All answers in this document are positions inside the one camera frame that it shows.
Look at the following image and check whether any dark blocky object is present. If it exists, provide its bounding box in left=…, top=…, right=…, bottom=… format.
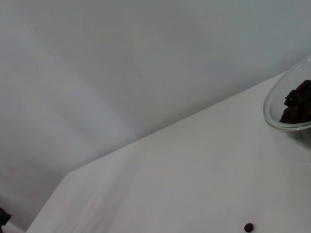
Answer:
left=0, top=207, right=12, bottom=233

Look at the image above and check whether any clear double-wall glass cup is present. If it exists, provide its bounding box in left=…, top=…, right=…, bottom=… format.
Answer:
left=263, top=54, right=311, bottom=133

